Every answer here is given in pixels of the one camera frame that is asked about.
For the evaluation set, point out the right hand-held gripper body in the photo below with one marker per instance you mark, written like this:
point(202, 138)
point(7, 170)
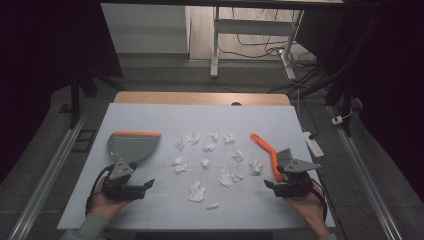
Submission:
point(296, 166)

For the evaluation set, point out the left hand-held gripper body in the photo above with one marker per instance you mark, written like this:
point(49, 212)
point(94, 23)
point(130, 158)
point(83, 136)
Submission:
point(121, 169)

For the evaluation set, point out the grey dustpan with orange edge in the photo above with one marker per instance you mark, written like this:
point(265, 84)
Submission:
point(133, 146)

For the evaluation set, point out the orange brush with grey bristles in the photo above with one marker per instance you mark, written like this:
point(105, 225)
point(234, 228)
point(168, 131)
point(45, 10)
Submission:
point(266, 146)

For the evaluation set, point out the group of white tissues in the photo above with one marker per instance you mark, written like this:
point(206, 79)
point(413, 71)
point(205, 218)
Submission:
point(196, 192)

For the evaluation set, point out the person's left hand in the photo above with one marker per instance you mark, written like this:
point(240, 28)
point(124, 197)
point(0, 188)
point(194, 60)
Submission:
point(105, 205)

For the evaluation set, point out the person's right hand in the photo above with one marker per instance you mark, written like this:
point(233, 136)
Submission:
point(310, 208)

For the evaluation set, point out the white power strip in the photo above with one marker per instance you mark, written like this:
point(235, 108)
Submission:
point(314, 146)

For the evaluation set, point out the pale blue table mat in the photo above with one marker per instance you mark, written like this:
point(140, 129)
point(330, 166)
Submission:
point(166, 120)

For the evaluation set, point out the small white plug adapter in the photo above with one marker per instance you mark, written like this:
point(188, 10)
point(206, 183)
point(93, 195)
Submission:
point(337, 120)

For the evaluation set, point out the black tripod stand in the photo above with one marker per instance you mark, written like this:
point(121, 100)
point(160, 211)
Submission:
point(346, 100)
point(75, 96)

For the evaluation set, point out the wooden table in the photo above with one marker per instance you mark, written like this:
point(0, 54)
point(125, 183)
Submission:
point(186, 98)

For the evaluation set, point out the white cabinet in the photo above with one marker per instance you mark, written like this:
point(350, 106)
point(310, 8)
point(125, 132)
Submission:
point(146, 30)

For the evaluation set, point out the aluminium floor rail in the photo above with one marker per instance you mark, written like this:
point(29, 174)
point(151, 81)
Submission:
point(46, 176)
point(366, 176)

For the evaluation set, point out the white desk frame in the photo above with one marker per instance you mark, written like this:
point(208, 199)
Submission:
point(250, 26)

